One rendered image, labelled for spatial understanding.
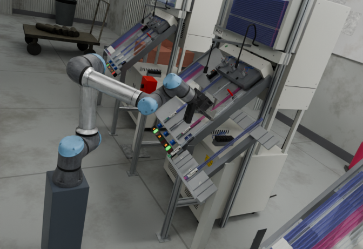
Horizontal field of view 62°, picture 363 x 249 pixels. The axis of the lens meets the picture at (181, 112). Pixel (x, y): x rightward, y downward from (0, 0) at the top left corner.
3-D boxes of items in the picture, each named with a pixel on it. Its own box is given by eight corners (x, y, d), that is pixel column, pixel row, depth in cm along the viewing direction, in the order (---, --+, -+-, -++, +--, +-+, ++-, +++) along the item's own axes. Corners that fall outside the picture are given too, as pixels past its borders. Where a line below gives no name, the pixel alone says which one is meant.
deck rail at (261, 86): (186, 153, 186) (181, 147, 182) (184, 151, 187) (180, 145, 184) (273, 82, 191) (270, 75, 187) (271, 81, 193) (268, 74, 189)
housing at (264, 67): (267, 86, 193) (260, 69, 184) (226, 62, 232) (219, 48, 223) (276, 78, 193) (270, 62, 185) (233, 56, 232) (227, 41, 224)
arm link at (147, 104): (56, 55, 131) (156, 99, 123) (72, 52, 141) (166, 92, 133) (52, 80, 135) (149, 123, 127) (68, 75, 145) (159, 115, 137)
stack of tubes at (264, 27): (271, 47, 181) (287, 0, 171) (224, 28, 222) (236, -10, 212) (286, 49, 187) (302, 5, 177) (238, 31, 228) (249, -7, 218)
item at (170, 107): (184, 147, 186) (181, 145, 184) (148, 103, 238) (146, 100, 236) (208, 128, 187) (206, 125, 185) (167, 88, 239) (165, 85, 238)
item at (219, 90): (231, 113, 190) (228, 107, 187) (186, 76, 242) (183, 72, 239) (271, 81, 192) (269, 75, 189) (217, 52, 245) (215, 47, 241)
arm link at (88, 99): (67, 154, 161) (69, 53, 141) (83, 143, 174) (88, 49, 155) (87, 161, 158) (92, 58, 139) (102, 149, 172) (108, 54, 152)
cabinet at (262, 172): (196, 228, 224) (219, 158, 201) (161, 172, 280) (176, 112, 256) (261, 216, 256) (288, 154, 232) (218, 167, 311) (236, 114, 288)
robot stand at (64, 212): (45, 271, 167) (52, 192, 146) (40, 246, 180) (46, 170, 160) (79, 262, 177) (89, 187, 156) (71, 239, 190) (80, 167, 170)
